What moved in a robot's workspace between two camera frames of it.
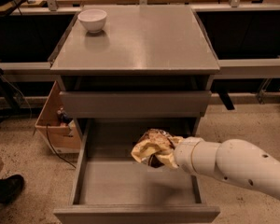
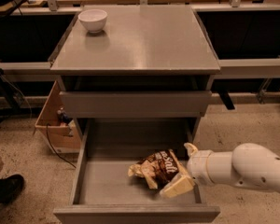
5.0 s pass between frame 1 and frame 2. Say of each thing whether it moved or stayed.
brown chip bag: moved
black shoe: stayed
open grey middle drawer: stayed
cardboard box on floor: stayed
